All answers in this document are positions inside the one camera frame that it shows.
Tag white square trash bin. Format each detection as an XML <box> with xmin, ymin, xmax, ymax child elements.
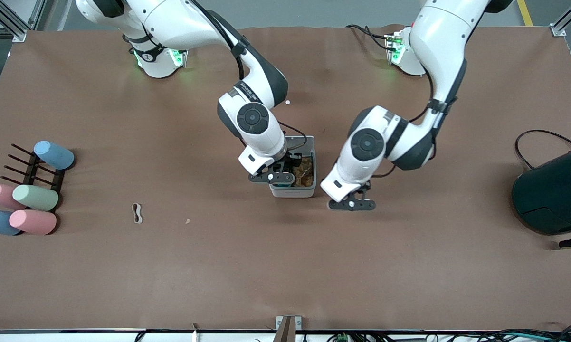
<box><xmin>269</xmin><ymin>136</ymin><xmax>317</xmax><ymax>199</ymax></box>

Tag brown crumpled paper trash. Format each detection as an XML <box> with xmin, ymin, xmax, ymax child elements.
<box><xmin>295</xmin><ymin>156</ymin><xmax>314</xmax><ymax>187</ymax></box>

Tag brown paper table cover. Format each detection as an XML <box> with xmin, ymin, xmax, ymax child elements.
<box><xmin>0</xmin><ymin>25</ymin><xmax>571</xmax><ymax>332</ymax></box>

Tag green foam cylinder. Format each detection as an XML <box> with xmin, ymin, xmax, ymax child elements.
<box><xmin>12</xmin><ymin>185</ymin><xmax>59</xmax><ymax>212</ymax></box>

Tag black cup drying rack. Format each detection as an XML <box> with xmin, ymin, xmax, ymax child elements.
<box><xmin>0</xmin><ymin>143</ymin><xmax>66</xmax><ymax>209</ymax></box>

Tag pink foam cylinder bottom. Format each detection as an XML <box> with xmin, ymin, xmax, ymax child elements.
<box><xmin>9</xmin><ymin>209</ymin><xmax>57</xmax><ymax>236</ymax></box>

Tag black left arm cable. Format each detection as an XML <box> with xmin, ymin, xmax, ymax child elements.
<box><xmin>371</xmin><ymin>21</ymin><xmax>457</xmax><ymax>179</ymax></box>

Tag metal table edge bracket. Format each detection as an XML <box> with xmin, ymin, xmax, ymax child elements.
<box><xmin>276</xmin><ymin>316</ymin><xmax>302</xmax><ymax>342</ymax></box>

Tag black left base cable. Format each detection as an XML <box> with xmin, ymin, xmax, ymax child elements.
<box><xmin>346</xmin><ymin>24</ymin><xmax>390</xmax><ymax>52</ymax></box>

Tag black kettle power cable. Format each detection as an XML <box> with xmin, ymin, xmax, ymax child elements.
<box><xmin>514</xmin><ymin>129</ymin><xmax>571</xmax><ymax>171</ymax></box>

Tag tangled black cables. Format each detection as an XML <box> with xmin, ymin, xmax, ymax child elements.
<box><xmin>476</xmin><ymin>323</ymin><xmax>571</xmax><ymax>342</ymax></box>

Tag aluminium frame profile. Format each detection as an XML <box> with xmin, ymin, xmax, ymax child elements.
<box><xmin>0</xmin><ymin>0</ymin><xmax>46</xmax><ymax>43</ymax></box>
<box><xmin>549</xmin><ymin>0</ymin><xmax>571</xmax><ymax>38</ymax></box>

